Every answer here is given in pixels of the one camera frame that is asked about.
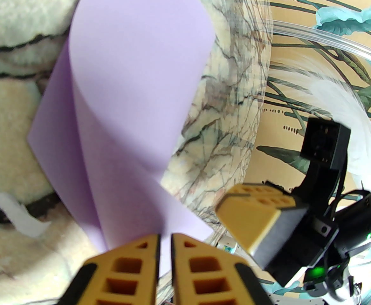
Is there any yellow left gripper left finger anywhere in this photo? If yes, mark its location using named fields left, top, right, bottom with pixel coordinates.
left=57, top=234, right=161, bottom=305

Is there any white tape scrap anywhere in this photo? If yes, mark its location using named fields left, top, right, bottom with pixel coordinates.
left=0, top=191, right=51, bottom=237

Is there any purple paper sheet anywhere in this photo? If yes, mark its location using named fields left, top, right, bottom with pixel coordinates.
left=26, top=0, right=216, bottom=253

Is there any cartoon print tissue pack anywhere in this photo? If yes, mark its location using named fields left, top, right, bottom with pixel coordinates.
left=219, top=238, right=237, bottom=254

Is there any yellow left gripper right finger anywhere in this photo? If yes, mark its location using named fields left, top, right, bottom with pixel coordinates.
left=171, top=233, right=275, bottom=305

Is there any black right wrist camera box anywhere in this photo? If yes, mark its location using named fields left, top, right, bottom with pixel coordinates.
left=300, top=117, right=351, bottom=171

